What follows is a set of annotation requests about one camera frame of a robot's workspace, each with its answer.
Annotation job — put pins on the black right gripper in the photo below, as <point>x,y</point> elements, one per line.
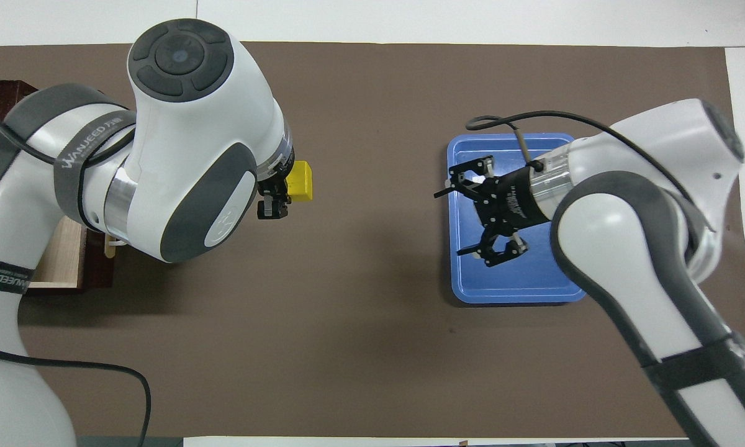
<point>515,198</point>

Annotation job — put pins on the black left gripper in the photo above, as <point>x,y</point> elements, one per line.
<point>274,188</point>

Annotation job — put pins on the yellow cube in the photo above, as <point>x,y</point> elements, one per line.
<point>301,180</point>

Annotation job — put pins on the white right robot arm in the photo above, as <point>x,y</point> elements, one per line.
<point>608,236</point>

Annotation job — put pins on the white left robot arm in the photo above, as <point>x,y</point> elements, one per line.
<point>192,124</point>

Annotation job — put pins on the blue plastic tray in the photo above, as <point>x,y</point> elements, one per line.
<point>515,285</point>

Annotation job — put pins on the brown table mat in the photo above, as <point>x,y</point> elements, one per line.
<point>372,341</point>

